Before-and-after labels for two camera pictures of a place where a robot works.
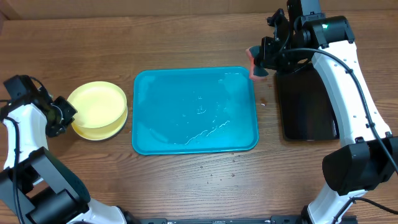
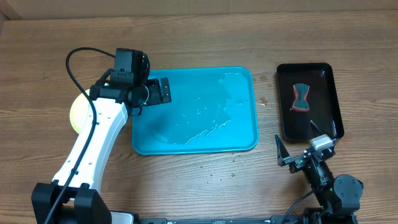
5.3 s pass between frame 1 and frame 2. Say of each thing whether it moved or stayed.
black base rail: stayed
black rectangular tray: stayed
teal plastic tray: stayed
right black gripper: moved
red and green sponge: moved
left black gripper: moved
